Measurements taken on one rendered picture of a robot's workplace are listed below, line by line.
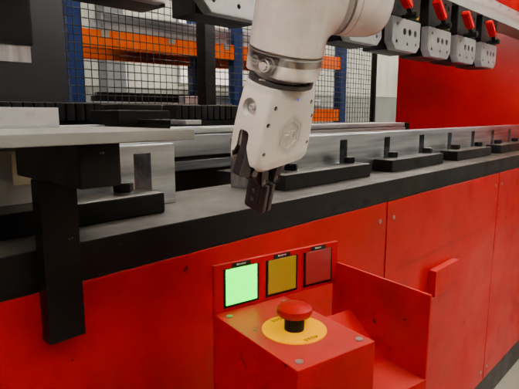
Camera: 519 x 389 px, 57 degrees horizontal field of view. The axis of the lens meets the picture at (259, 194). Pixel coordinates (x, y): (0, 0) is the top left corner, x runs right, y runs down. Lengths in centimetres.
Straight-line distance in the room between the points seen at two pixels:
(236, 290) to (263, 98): 23
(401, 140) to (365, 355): 90
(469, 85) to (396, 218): 148
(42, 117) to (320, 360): 39
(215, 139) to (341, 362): 76
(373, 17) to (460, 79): 199
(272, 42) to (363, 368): 35
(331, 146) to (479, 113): 149
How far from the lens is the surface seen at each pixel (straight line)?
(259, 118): 53
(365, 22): 56
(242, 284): 59
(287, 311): 53
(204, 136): 114
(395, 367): 65
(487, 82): 250
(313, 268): 66
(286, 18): 51
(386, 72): 835
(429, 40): 147
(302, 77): 53
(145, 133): 45
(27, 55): 70
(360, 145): 119
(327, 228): 89
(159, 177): 76
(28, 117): 58
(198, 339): 72
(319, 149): 105
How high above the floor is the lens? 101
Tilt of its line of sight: 9 degrees down
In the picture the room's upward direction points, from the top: straight up
